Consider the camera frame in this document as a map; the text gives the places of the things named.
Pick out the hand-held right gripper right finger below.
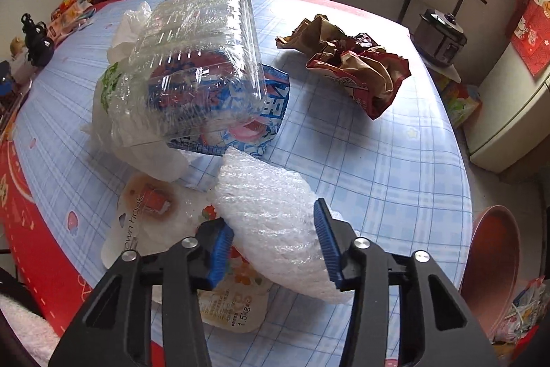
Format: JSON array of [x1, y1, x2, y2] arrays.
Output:
[[313, 198, 501, 367]]

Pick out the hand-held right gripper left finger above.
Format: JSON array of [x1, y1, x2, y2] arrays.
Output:
[[47, 218, 235, 367]]

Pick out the white bubble wrap sheet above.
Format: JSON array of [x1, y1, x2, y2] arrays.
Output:
[[213, 147, 357, 305]]

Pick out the red plastic basin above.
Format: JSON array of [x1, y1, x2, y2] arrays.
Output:
[[459, 206, 522, 344]]

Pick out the clear plastic food container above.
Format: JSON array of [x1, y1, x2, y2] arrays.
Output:
[[109, 0, 269, 148]]

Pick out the white stand-up pouch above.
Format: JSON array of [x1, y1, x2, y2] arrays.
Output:
[[101, 173, 273, 334]]

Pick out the blue plaid tablecloth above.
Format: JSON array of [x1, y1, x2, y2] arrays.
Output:
[[0, 0, 473, 367]]

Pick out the white plastic bag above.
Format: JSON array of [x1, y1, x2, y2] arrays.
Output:
[[81, 0, 192, 183]]

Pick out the blue printed packet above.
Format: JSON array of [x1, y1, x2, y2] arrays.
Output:
[[165, 64, 290, 159]]

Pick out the crumpled red-brown paper bag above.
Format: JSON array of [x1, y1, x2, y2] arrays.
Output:
[[275, 13, 412, 120]]

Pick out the colourful cardboard box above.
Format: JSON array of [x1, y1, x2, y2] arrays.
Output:
[[442, 81, 482, 129]]

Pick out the bag of mixed packets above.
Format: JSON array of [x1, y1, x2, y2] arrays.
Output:
[[494, 277, 546, 346]]

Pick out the white towel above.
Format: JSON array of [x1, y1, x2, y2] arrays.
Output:
[[0, 294, 61, 367]]

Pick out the small white side table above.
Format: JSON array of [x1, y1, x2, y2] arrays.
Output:
[[412, 49, 463, 84]]

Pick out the white refrigerator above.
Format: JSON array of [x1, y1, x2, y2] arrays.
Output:
[[466, 40, 550, 174]]

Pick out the electric pressure cooker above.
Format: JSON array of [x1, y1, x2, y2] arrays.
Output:
[[415, 7, 468, 68]]

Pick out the colourful snack packets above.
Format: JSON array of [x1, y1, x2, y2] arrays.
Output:
[[49, 0, 97, 36]]

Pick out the red printed cloth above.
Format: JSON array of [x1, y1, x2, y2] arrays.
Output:
[[511, 0, 550, 77]]

